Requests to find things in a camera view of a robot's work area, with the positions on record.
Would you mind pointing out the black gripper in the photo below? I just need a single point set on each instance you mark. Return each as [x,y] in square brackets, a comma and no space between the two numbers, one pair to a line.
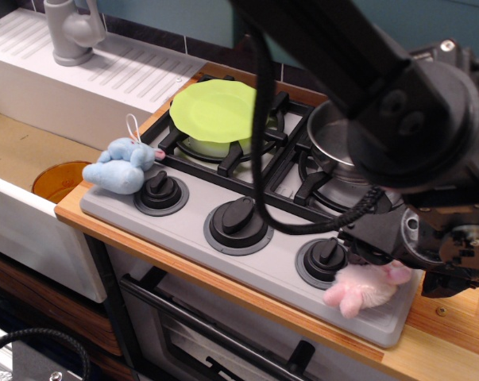
[435,230]

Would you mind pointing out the pink stuffed rabbit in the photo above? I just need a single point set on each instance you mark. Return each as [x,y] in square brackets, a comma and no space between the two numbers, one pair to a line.
[358,287]

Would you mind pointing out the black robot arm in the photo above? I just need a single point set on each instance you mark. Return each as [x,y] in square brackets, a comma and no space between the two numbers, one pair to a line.
[413,128]

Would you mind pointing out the right black stove knob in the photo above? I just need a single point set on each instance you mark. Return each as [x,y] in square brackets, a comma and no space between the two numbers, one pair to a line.
[318,262]

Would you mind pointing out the black stove knob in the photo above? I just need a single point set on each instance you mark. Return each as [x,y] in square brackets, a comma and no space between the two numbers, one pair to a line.
[318,262]
[236,228]
[161,195]

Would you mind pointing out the right black burner grate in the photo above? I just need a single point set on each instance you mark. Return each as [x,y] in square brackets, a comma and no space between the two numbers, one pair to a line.
[301,187]

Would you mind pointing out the black burner grate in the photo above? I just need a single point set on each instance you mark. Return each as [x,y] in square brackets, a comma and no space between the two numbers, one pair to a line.
[226,165]
[301,187]

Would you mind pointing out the stainless steel pan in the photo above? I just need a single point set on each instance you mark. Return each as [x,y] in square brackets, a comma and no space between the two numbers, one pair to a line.
[327,129]

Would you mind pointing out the middle black stove knob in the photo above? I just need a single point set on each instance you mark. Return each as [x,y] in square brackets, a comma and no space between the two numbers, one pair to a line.
[236,228]

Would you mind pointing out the grey toy stove top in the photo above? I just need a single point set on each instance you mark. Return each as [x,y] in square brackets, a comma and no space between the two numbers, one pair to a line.
[271,271]

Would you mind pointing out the left black burner grate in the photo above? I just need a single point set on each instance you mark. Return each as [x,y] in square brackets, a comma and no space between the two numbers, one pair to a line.
[226,165]

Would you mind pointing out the green plastic plate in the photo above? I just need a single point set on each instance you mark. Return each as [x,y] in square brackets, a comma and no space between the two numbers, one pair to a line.
[216,111]

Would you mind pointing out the toy oven door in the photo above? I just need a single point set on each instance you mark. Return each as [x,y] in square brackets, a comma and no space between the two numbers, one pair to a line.
[199,336]

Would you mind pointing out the left black stove knob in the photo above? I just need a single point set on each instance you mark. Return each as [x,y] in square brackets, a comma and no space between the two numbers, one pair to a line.
[161,195]

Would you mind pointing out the blue stuffed elephant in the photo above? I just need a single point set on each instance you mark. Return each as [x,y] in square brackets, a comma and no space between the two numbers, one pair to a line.
[121,167]

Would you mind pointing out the white toy sink unit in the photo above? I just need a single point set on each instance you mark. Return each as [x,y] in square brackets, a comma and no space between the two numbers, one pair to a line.
[51,114]

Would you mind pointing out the grey toy faucet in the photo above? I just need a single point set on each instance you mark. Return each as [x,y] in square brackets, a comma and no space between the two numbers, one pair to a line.
[73,34]

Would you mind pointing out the black oven door handle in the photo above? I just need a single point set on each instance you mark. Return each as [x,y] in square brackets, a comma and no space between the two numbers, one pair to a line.
[293,369]

